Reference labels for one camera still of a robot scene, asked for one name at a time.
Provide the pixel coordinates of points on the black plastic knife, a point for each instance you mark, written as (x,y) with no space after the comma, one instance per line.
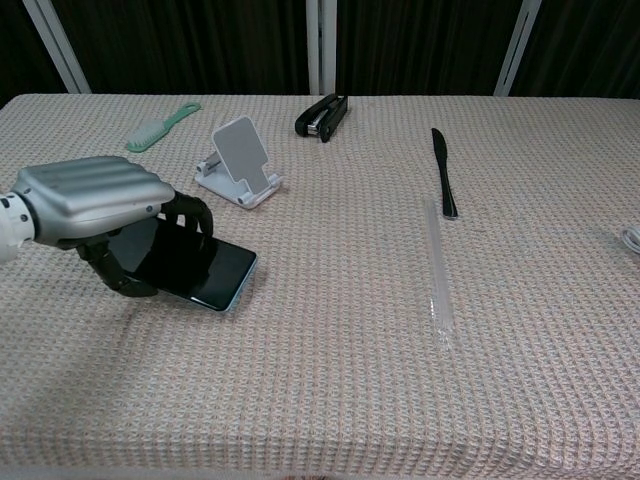
(442,172)

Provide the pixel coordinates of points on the white folding phone stand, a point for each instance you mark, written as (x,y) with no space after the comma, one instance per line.
(240,155)

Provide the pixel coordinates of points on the clear plastic wrapped straw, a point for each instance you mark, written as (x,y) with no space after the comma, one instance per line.
(437,275)

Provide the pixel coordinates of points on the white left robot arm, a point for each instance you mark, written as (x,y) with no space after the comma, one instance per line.
(12,227)

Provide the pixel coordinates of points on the white metal frame post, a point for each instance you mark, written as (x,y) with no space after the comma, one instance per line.
(320,47)
(515,50)
(57,45)

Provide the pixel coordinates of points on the beige waffle-weave tablecloth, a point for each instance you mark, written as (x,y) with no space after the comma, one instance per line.
(320,375)

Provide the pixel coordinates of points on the green brush with white bristles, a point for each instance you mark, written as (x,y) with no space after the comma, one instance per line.
(150,132)

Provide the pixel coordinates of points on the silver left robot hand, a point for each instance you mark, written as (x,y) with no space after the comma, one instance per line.
(90,197)

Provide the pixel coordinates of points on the dark curtain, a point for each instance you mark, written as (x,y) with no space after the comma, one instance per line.
(200,45)

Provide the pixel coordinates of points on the black stapler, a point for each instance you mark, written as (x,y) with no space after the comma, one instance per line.
(325,117)

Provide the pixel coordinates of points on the black smartphone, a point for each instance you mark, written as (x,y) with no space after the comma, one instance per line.
(210,272)

